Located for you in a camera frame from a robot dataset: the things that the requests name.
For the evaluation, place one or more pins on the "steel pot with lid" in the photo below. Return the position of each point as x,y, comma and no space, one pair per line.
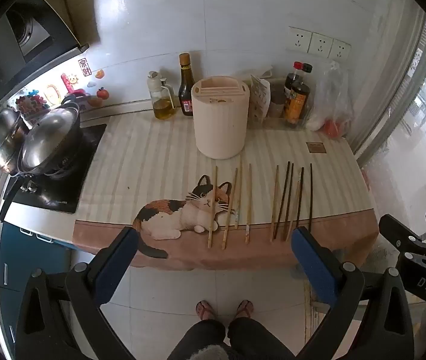
1,138

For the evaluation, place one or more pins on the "patterned light wooden chopstick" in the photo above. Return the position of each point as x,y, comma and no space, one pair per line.
249,202
238,195

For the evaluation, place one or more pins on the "person's leg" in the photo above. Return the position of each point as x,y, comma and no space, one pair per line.
258,339
201,335

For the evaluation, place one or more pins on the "red apple wall decoration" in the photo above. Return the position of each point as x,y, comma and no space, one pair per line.
102,93

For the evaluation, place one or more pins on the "person's right leg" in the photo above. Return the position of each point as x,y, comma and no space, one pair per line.
258,339

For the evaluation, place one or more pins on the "colourful wall decorations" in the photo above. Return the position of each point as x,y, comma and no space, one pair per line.
38,99

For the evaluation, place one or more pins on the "dark bottle red cap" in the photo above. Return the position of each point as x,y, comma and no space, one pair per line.
291,80

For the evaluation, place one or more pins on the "black range hood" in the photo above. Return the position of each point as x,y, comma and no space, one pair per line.
29,33

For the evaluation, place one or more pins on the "black glass gas stove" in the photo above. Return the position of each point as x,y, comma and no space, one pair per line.
74,183

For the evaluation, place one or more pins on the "striped cat print mat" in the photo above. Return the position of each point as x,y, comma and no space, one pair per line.
152,157

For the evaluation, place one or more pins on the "person's foot in sandal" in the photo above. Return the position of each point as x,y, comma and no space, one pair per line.
244,309
205,310

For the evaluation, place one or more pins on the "black wok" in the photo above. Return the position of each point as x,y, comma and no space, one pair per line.
68,150

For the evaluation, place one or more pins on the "red round fruit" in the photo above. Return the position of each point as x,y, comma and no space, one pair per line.
333,129

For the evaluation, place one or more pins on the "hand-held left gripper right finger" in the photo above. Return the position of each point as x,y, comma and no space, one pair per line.
316,270

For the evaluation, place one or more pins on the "clear plastic organizer box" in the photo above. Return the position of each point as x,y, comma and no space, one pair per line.
276,122

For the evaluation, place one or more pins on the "glass oil dispenser bottle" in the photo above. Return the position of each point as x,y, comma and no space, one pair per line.
163,101

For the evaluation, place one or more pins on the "window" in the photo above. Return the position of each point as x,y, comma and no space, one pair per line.
415,120

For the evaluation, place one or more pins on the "red square wall sticker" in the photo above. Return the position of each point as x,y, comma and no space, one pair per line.
83,63

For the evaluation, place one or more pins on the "dark sauce bottle yellow cap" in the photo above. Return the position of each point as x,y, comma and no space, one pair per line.
186,93

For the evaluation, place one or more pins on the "person's left leg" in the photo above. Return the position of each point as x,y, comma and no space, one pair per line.
201,335

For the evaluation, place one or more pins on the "person's right foot in sandal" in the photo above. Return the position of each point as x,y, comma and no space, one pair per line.
244,309

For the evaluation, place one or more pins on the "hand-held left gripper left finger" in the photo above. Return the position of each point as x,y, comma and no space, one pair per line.
117,266

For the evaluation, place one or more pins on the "person's left foot in sandal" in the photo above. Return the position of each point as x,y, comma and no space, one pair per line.
205,310

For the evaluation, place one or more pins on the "clear plastic bag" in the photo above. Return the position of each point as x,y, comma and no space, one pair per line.
333,93

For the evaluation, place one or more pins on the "white printed packet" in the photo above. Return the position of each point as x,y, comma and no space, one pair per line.
259,97

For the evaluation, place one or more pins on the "white wall socket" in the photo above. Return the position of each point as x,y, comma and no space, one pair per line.
321,45
299,40
339,50

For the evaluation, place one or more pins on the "cream round utensil holder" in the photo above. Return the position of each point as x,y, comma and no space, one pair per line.
220,120

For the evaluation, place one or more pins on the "blue cabinet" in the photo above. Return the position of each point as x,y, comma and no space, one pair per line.
29,255

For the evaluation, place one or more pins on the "steel wok lid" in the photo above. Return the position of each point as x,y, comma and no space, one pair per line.
49,137

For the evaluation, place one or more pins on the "orange fruit wall decoration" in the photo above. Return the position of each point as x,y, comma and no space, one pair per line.
100,74

